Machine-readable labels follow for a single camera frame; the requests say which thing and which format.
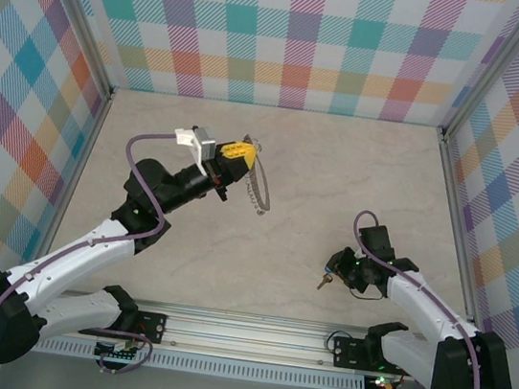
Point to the brass key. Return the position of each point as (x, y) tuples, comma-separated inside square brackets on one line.
[(323, 284)]

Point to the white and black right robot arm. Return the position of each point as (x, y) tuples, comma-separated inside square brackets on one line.
[(423, 304)]

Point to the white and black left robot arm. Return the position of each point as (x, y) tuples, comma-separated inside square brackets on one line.
[(82, 252)]

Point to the small electronics board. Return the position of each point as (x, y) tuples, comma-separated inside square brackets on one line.
[(381, 385), (119, 351)]

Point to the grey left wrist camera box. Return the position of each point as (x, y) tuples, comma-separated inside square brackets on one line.
[(206, 143)]

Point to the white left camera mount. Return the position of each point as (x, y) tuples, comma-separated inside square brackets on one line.
[(183, 137)]

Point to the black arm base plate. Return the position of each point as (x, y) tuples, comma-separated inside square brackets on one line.
[(348, 354), (151, 327)]

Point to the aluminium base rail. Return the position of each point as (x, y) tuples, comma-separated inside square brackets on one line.
[(245, 333)]

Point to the aluminium corner post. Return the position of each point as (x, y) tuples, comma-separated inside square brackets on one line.
[(489, 67), (80, 9)]

